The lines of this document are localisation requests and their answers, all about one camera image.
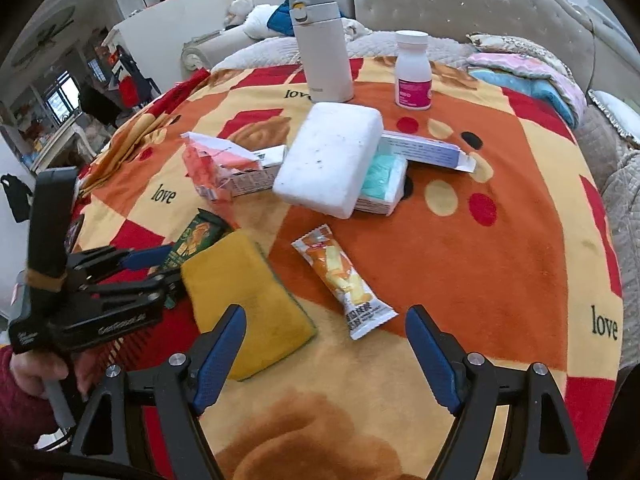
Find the dark green box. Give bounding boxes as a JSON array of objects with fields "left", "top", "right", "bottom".
[{"left": 160, "top": 208, "right": 236, "bottom": 311}]

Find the clothes rack with clothes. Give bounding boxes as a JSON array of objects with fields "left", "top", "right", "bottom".
[{"left": 102, "top": 42, "right": 156, "bottom": 108}]

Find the white cushion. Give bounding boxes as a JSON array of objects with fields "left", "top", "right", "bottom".
[{"left": 245, "top": 5, "right": 281, "bottom": 41}]

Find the person's left hand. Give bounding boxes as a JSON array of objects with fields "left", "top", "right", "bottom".
[{"left": 10, "top": 347, "right": 101, "bottom": 401}]

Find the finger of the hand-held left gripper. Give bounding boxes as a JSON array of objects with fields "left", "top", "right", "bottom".
[
  {"left": 80, "top": 267, "right": 183, "bottom": 311},
  {"left": 65, "top": 245, "right": 173, "bottom": 283}
]

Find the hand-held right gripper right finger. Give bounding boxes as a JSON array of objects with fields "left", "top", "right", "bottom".
[{"left": 405, "top": 304, "right": 588, "bottom": 480}]

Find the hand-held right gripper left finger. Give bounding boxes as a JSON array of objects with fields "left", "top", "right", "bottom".
[{"left": 70, "top": 304, "right": 248, "bottom": 480}]

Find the white barcode box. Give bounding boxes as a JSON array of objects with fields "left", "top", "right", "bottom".
[{"left": 197, "top": 145, "right": 288, "bottom": 200}]

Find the white foam block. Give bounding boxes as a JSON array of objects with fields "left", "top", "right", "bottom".
[{"left": 271, "top": 102, "right": 385, "bottom": 220}]

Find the person's left forearm red sleeve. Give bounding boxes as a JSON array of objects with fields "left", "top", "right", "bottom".
[{"left": 0, "top": 345, "right": 61, "bottom": 446}]

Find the folded pink blue blanket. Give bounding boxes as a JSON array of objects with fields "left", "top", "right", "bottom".
[{"left": 466, "top": 32, "right": 586, "bottom": 128}]

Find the white crumpled cloth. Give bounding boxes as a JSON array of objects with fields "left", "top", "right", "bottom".
[{"left": 345, "top": 17, "right": 373, "bottom": 43}]

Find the white cabinet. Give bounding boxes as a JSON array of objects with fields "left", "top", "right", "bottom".
[{"left": 107, "top": 0, "right": 251, "bottom": 96}]

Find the orange snack packet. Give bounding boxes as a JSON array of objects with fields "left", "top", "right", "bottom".
[{"left": 291, "top": 226, "right": 399, "bottom": 341}]

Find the black hanging bag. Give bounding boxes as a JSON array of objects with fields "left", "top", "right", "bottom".
[{"left": 0, "top": 174, "right": 33, "bottom": 223}]

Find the pink plastic bag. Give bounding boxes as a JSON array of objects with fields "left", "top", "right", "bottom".
[{"left": 181, "top": 132, "right": 263, "bottom": 203}]

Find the beige plush toy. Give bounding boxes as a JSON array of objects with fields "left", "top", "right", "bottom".
[{"left": 227, "top": 0, "right": 256, "bottom": 26}]

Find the teal tissue pack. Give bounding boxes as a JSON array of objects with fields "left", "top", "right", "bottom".
[{"left": 354, "top": 147, "right": 416, "bottom": 217}]

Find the blue white medicine box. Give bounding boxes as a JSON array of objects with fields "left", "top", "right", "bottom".
[{"left": 381, "top": 130, "right": 478, "bottom": 173}]

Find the white pill bottle pink label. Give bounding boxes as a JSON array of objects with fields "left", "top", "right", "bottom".
[{"left": 394, "top": 30, "right": 433, "bottom": 111}]

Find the blue padded jacket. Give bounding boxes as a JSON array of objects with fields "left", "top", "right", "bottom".
[{"left": 266, "top": 4, "right": 296, "bottom": 38}]

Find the orange red printed blanket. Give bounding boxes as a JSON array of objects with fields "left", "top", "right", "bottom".
[{"left": 70, "top": 55, "right": 626, "bottom": 480}]

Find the yellow sponge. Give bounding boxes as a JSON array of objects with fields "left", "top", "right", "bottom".
[{"left": 180, "top": 230, "right": 318, "bottom": 382}]

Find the white pillow silver trim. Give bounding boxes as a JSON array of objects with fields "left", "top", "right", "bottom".
[{"left": 587, "top": 89, "right": 640, "bottom": 150}]

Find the white thermos bottle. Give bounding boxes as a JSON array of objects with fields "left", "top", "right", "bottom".
[{"left": 289, "top": 0, "right": 356, "bottom": 103}]

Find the beige tufted sofa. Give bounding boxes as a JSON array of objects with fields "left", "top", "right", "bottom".
[{"left": 182, "top": 0, "right": 640, "bottom": 161}]

